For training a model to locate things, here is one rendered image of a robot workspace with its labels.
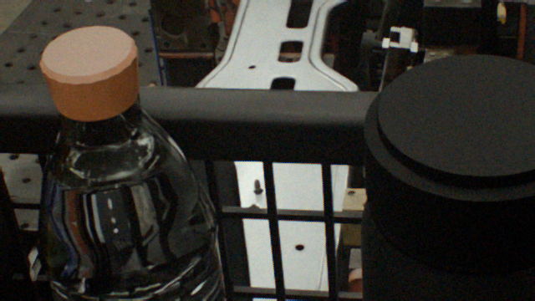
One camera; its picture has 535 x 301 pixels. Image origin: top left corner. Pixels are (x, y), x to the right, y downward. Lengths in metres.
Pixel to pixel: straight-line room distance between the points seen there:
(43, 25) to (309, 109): 1.78
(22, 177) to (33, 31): 0.46
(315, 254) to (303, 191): 0.10
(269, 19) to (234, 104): 1.09
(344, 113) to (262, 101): 0.04
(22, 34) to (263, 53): 0.82
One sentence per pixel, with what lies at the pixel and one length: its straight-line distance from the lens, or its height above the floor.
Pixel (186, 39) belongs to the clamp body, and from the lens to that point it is 1.59.
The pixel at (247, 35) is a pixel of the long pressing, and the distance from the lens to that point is 1.50.
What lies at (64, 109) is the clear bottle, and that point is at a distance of 0.34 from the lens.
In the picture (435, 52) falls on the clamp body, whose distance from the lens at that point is 1.32.
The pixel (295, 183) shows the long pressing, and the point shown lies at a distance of 1.24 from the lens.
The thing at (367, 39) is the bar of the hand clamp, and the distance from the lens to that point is 1.08.
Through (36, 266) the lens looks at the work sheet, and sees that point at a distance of 0.55.
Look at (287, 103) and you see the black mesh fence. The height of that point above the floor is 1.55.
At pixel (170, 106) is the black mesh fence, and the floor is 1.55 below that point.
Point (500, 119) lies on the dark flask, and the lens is 0.33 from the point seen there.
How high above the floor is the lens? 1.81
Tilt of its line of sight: 39 degrees down
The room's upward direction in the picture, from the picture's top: 6 degrees counter-clockwise
